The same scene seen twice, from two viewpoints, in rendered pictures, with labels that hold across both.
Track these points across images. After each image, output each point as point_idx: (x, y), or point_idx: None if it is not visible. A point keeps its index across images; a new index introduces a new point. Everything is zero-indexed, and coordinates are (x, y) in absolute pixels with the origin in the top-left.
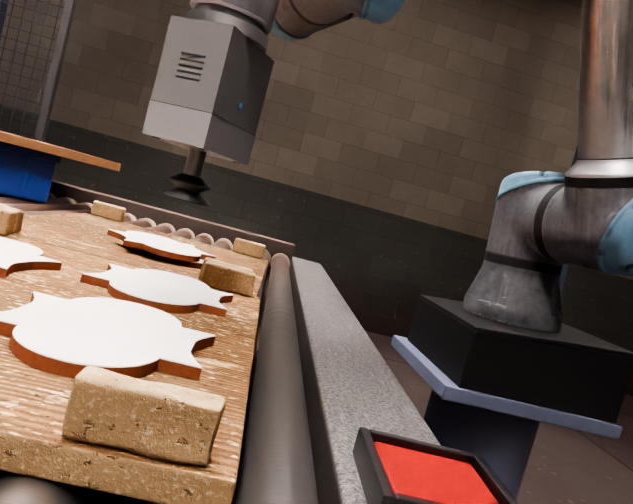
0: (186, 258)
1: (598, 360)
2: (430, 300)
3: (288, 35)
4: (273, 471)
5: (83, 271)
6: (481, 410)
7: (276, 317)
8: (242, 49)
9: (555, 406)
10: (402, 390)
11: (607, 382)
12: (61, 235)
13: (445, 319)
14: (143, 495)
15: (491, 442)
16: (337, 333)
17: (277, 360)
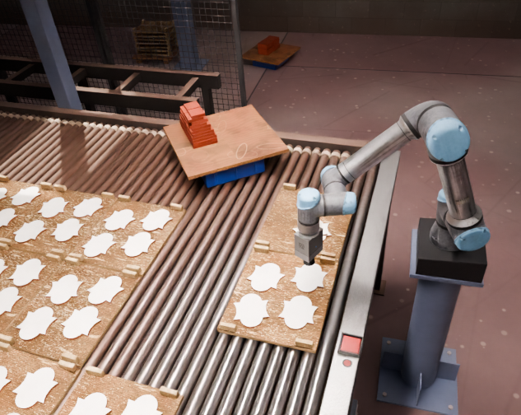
0: None
1: (470, 266)
2: (419, 226)
3: None
4: (324, 342)
5: (290, 272)
6: None
7: (344, 267)
8: (312, 240)
9: (454, 278)
10: (368, 305)
11: (475, 272)
12: (280, 238)
13: (418, 242)
14: (305, 351)
15: (438, 282)
16: (364, 269)
17: (336, 300)
